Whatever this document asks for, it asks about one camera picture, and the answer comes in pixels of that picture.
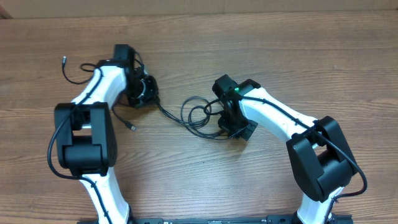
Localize black USB cable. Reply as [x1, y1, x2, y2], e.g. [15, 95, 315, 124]
[110, 95, 234, 141]

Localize black cable with barrel plug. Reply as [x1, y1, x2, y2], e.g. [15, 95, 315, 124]
[60, 55, 97, 85]

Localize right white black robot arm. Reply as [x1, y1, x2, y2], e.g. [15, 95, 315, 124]
[212, 75, 368, 223]

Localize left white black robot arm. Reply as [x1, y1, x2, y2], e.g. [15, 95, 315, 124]
[47, 44, 159, 223]

